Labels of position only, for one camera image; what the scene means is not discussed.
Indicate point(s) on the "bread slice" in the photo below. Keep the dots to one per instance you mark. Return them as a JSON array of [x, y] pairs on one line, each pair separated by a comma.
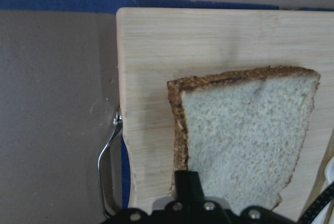
[[243, 130]]

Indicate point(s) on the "wooden cutting board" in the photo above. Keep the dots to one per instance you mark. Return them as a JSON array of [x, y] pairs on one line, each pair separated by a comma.
[[156, 45]]

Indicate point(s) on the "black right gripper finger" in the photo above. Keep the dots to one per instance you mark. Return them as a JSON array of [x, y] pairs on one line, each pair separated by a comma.
[[187, 187]]

